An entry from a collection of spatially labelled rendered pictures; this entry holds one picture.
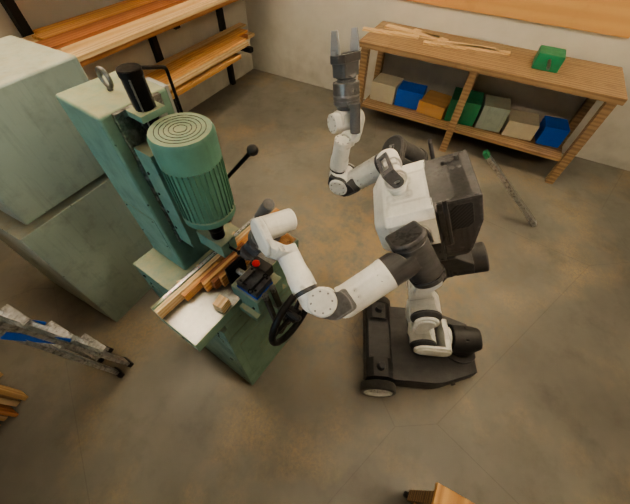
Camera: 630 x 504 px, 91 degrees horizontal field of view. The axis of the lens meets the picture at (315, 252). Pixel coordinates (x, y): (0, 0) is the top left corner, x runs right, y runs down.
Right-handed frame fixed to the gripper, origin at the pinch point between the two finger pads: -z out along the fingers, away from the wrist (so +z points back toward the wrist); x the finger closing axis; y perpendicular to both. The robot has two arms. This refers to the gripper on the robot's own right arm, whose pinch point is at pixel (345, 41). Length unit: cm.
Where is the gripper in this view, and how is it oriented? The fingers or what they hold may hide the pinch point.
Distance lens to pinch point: 114.4
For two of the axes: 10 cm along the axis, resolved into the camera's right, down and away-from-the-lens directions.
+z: 0.9, 8.0, 6.0
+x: -6.3, 5.1, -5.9
